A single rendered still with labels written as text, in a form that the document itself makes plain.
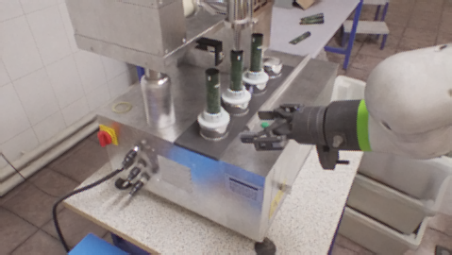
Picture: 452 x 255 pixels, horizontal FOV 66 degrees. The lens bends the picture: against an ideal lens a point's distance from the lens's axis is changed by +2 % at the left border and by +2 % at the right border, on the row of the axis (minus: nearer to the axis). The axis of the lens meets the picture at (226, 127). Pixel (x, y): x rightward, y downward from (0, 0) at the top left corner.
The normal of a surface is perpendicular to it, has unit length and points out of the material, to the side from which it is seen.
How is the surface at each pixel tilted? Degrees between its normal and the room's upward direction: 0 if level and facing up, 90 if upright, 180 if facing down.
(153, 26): 90
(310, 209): 0
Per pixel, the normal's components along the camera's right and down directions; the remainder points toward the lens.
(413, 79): -0.43, -0.18
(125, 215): 0.00, -0.80
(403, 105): -0.55, 0.38
